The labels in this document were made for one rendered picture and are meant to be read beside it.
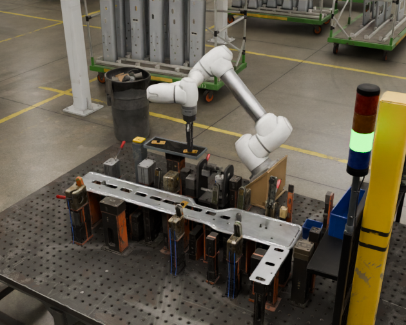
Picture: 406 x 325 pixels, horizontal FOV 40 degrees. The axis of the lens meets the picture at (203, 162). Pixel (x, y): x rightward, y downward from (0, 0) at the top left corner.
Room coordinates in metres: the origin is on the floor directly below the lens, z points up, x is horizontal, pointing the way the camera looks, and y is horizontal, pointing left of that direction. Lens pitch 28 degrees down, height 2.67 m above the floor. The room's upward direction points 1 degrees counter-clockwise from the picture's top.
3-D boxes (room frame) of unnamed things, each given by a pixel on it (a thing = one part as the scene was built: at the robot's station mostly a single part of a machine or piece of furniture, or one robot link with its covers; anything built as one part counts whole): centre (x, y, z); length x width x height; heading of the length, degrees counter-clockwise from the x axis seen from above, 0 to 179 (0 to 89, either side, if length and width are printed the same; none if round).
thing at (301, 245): (2.16, -0.48, 0.88); 0.08 x 0.08 x 0.36; 63
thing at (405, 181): (2.10, -0.87, 1.53); 0.06 x 0.06 x 0.20
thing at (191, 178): (2.80, 0.06, 0.89); 0.13 x 0.11 x 0.38; 153
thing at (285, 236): (2.61, 0.14, 1.00); 1.38 x 0.22 x 0.02; 63
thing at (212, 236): (2.33, -0.05, 0.84); 0.11 x 0.08 x 0.29; 153
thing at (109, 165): (3.03, 0.56, 0.88); 0.11 x 0.10 x 0.36; 153
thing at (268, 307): (2.15, -0.34, 0.84); 0.11 x 0.06 x 0.29; 153
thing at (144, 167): (2.91, 0.33, 0.90); 0.13 x 0.10 x 0.41; 153
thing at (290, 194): (2.49, -0.46, 0.95); 0.03 x 0.01 x 0.50; 63
